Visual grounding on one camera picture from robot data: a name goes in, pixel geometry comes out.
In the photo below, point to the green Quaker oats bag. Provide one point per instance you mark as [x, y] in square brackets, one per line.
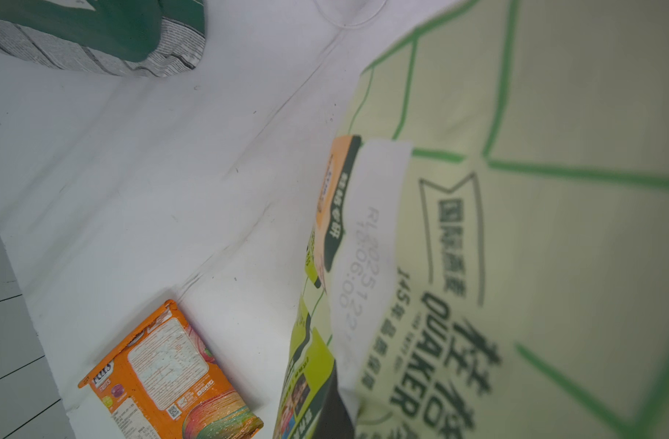
[489, 256]

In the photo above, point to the clear wine glass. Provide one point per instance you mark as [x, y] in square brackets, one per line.
[349, 14]

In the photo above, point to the orange snack packet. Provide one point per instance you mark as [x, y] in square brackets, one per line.
[162, 381]

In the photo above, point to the green white snack bag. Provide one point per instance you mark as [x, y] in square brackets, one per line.
[144, 38]

